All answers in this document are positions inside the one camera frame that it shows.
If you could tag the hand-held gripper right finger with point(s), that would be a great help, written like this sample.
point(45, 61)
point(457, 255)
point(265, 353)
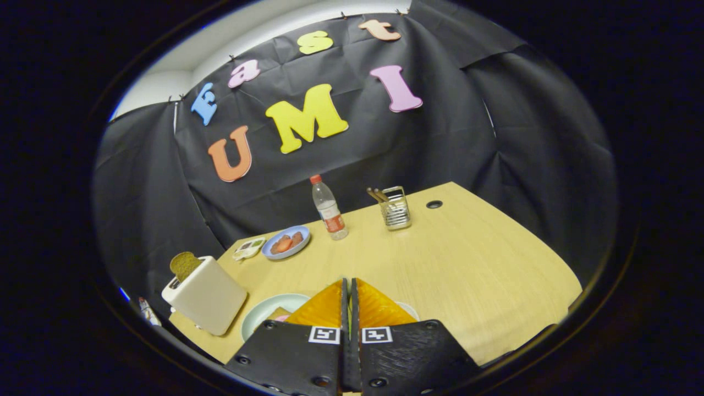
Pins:
point(412, 357)

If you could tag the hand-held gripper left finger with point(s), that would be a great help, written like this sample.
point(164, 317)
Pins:
point(291, 357)

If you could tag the brown toasted bread slice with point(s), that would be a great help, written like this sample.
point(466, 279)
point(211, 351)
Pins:
point(184, 265)

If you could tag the bread slice with ham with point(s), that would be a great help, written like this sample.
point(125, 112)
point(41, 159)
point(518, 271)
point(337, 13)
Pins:
point(279, 315)

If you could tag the white rectangular plate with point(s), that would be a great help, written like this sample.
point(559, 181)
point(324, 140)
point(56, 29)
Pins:
point(410, 311)

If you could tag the pale green plate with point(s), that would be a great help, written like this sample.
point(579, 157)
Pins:
point(261, 316)

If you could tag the white toaster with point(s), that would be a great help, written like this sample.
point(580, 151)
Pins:
point(212, 300)

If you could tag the blue plate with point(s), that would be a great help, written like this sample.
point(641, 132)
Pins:
point(274, 254)

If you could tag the red tomato slice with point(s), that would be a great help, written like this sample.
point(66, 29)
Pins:
point(282, 245)

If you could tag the white divided seasoning tray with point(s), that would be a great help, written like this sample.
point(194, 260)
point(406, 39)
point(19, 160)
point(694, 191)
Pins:
point(248, 248)

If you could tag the brown meat pieces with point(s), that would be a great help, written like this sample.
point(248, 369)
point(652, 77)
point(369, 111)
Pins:
point(297, 238)

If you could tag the metal utensil holder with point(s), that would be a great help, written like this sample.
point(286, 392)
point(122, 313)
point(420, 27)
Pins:
point(397, 214)

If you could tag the clear red-capped water bottle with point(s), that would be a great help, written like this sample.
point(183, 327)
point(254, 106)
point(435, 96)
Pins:
point(330, 212)

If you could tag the wooden chopsticks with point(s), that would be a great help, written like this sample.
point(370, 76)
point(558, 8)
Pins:
point(377, 194)

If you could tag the black backdrop cloth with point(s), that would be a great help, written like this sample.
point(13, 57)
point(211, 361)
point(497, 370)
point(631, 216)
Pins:
point(385, 148)

